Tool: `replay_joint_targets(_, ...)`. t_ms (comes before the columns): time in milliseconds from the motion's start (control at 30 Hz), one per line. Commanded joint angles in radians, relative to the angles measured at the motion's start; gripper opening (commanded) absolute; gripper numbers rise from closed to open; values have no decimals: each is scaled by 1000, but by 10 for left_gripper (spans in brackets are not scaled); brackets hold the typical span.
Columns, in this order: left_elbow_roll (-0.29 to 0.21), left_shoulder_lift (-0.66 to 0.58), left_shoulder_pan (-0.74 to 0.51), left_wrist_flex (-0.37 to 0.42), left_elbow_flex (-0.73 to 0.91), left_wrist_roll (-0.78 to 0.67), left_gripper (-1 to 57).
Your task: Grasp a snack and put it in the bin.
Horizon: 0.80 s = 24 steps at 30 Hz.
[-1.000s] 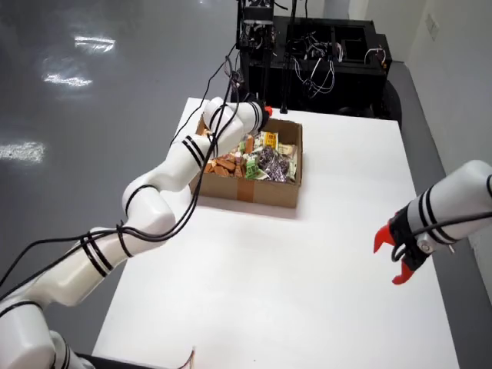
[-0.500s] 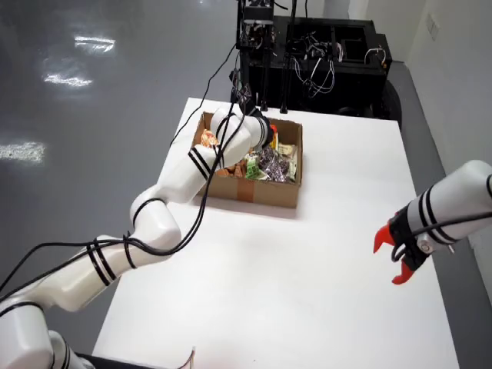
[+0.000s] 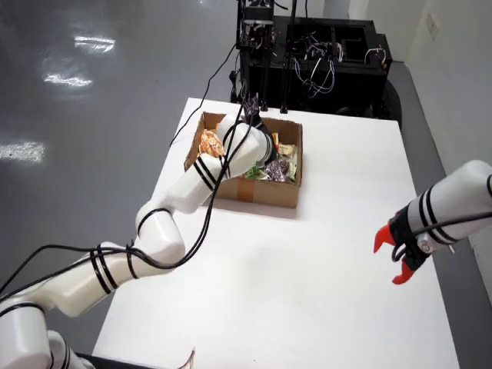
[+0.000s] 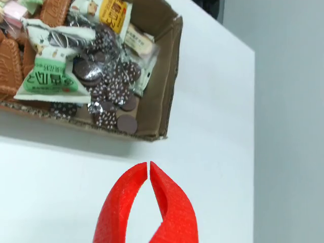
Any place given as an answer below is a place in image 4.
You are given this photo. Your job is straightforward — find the striped chocolate cookie pack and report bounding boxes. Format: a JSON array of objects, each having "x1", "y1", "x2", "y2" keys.
[{"x1": 47, "y1": 27, "x2": 97, "y2": 50}]

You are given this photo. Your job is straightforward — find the beige snack packet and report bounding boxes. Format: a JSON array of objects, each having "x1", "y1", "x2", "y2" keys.
[{"x1": 123, "y1": 24, "x2": 155, "y2": 58}]

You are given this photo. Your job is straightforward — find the large brown biscuit packet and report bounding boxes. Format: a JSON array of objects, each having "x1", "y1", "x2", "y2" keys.
[{"x1": 0, "y1": 38, "x2": 24, "y2": 96}]

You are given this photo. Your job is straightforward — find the small brown biscuit packet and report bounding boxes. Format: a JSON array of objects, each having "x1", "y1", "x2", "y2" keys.
[{"x1": 39, "y1": 0, "x2": 72, "y2": 28}]

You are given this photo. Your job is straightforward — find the dotted chocolate cookie bag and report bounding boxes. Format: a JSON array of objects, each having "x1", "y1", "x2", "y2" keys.
[{"x1": 72, "y1": 24, "x2": 142, "y2": 129}]

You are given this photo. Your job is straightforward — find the clear white wrapper packet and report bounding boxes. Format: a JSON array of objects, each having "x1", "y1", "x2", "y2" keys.
[{"x1": 135, "y1": 45, "x2": 160, "y2": 97}]

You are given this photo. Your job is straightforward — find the white bear print packet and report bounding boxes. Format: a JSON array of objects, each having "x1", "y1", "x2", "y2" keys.
[{"x1": 69, "y1": 0, "x2": 102, "y2": 16}]

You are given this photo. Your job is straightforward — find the green white snack packet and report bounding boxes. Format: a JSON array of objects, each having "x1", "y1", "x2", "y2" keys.
[{"x1": 14, "y1": 19, "x2": 96, "y2": 104}]

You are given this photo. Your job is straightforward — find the pastel pink candy bag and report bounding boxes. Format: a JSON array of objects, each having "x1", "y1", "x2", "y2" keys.
[{"x1": 0, "y1": 1, "x2": 29, "y2": 29}]

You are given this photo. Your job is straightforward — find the yellow snack packet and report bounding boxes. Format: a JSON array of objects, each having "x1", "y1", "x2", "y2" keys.
[{"x1": 98, "y1": 0, "x2": 134, "y2": 35}]

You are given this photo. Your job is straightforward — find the plain brown round cookie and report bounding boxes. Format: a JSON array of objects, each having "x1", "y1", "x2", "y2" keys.
[{"x1": 116, "y1": 114, "x2": 139, "y2": 135}]

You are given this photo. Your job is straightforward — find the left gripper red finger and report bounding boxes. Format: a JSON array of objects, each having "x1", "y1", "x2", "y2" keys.
[
  {"x1": 148, "y1": 160, "x2": 199, "y2": 243},
  {"x1": 92, "y1": 161, "x2": 148, "y2": 243}
]

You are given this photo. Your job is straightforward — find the brown cardboard box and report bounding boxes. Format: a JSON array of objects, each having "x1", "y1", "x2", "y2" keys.
[{"x1": 0, "y1": 0, "x2": 183, "y2": 142}]

